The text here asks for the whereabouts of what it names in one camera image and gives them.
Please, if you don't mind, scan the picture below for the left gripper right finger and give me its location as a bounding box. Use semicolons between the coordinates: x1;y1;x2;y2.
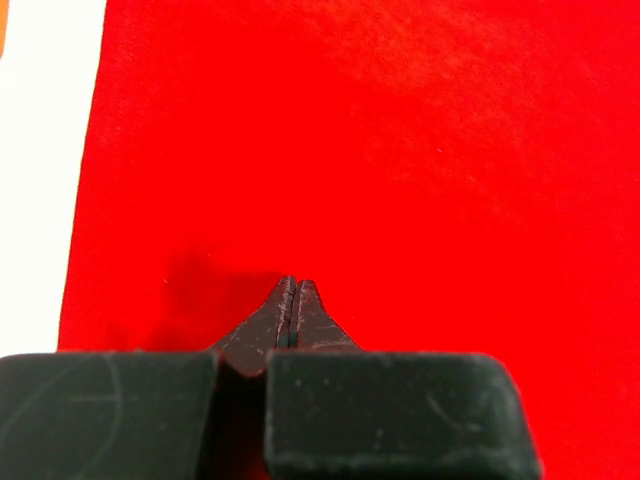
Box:
263;278;542;479

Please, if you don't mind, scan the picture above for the red t shirt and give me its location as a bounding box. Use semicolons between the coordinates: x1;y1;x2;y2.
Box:
58;1;639;479

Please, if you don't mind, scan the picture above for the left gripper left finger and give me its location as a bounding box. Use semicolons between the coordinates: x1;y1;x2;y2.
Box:
1;277;296;479

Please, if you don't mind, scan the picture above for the folded orange t shirt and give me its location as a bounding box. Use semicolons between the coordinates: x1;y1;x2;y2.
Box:
0;0;9;57

